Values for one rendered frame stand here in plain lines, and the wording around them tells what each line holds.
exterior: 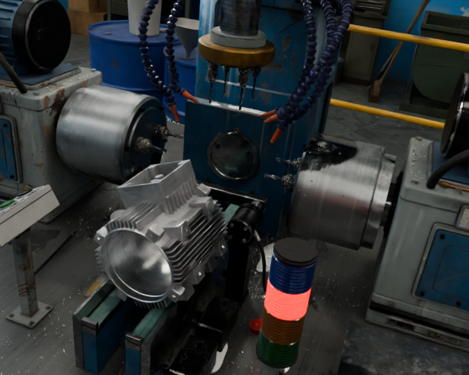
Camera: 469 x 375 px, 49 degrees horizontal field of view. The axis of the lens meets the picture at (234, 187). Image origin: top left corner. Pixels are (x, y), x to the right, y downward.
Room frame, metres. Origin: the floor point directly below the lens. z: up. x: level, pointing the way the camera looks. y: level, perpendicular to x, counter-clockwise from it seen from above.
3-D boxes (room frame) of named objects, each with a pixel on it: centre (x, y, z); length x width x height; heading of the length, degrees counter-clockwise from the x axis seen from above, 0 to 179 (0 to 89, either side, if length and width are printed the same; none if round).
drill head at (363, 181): (1.07, -0.28, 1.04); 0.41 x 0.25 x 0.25; 73
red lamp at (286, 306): (0.56, -0.09, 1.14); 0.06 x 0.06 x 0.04
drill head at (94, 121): (1.27, 0.38, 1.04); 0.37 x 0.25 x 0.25; 73
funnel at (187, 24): (2.78, 0.31, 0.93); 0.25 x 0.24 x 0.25; 160
